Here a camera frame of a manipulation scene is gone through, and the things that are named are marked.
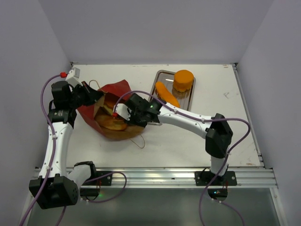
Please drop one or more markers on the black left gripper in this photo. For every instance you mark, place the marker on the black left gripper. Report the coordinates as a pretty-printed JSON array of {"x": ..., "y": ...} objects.
[{"x": 94, "y": 95}]

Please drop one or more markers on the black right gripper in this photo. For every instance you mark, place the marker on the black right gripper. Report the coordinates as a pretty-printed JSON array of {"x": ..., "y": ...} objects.
[{"x": 132, "y": 114}]

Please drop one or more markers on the red paper bag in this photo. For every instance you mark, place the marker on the red paper bag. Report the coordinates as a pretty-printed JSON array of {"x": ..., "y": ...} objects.
[{"x": 113, "y": 92}]

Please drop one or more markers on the orange twisted bread stick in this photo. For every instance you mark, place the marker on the orange twisted bread stick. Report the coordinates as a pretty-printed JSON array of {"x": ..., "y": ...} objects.
[{"x": 164, "y": 94}]

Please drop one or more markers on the golden oval bread roll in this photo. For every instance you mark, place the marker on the golden oval bread roll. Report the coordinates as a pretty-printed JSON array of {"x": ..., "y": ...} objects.
[{"x": 111, "y": 123}]

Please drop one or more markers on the metal serving tongs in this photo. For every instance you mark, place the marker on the metal serving tongs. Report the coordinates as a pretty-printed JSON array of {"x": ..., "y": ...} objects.
[{"x": 154, "y": 123}]

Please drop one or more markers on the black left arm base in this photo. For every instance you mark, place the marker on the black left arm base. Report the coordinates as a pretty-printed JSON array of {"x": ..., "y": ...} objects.
[{"x": 91, "y": 190}]

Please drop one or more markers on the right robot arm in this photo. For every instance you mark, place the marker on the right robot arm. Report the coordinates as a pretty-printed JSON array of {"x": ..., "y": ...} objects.
[{"x": 214, "y": 130}]

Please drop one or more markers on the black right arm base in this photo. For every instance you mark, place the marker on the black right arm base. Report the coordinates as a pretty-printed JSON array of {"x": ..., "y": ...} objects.
[{"x": 218, "y": 189}]

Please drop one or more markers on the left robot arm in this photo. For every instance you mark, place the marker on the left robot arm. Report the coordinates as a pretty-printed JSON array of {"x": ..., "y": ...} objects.
[{"x": 55, "y": 187}]

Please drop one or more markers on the stainless steel tray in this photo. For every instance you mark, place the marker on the stainless steel tray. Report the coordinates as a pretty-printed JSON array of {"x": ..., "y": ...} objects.
[{"x": 167, "y": 78}]

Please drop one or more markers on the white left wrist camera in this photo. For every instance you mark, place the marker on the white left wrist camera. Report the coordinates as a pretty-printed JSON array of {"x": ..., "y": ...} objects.
[{"x": 72, "y": 77}]

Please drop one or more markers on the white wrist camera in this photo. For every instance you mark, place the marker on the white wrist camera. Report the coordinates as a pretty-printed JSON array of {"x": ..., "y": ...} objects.
[
  {"x": 72, "y": 77},
  {"x": 122, "y": 111}
]

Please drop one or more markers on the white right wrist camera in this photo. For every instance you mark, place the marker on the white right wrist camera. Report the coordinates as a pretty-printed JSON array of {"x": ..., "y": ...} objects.
[{"x": 122, "y": 111}]

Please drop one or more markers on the aluminium front rail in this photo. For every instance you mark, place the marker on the aluminium front rail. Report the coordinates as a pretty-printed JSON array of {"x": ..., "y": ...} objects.
[{"x": 250, "y": 177}]

